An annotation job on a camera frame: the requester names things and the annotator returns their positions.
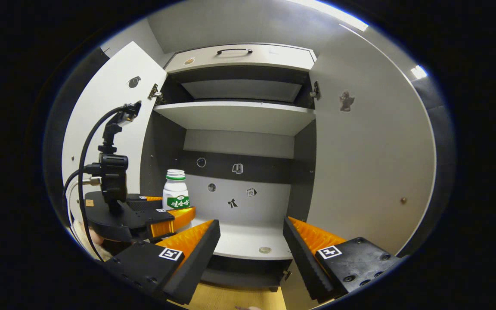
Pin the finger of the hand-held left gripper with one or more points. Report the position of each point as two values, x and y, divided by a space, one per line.
162 217
142 200

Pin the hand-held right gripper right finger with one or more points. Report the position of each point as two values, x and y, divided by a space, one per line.
304 262

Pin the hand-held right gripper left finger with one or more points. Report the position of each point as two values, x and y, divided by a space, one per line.
198 258

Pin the white bottle with green label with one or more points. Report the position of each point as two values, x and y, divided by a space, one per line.
175 189

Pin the white cabinet door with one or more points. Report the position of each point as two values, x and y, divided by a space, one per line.
368 163
101 90

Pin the metal door hinge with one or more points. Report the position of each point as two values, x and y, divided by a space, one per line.
155 93
315 90

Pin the white and grey cabinet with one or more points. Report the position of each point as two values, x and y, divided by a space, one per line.
239 146

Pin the white cabinet shelf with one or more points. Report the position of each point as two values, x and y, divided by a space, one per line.
235 117
241 90

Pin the white cabinet drawer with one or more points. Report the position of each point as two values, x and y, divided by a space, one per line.
248 60

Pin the small round disc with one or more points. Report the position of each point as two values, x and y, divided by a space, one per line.
265 249

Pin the small ceiling light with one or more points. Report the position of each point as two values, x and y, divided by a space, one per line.
419 72

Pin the long ceiling light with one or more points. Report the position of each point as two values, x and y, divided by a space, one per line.
338 13

